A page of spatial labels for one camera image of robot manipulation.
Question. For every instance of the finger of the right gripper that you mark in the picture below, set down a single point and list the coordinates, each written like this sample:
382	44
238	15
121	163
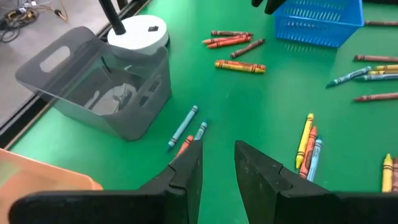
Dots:
256	2
273	5

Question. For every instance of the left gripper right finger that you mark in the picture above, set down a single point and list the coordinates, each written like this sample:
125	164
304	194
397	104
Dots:
258	186

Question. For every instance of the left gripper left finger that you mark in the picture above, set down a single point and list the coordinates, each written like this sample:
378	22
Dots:
192	186

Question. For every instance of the blue crayon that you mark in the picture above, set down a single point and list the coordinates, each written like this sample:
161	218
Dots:
183	127
201	130
376	77
348	77
314	160

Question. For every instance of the yellow crayon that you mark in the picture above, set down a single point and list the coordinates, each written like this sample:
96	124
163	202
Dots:
387	172
387	67
395	174
239	68
304	141
384	72

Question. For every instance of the blue plastic basket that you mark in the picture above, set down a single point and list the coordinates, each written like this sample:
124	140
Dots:
311	34

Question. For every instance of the grey translucent bin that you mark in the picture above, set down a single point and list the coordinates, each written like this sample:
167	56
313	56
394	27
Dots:
133	118

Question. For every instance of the white desk lamp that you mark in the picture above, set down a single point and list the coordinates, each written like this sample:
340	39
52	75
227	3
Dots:
136	34

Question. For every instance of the orange translucent bin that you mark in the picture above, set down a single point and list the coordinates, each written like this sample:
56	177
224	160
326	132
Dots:
31	177

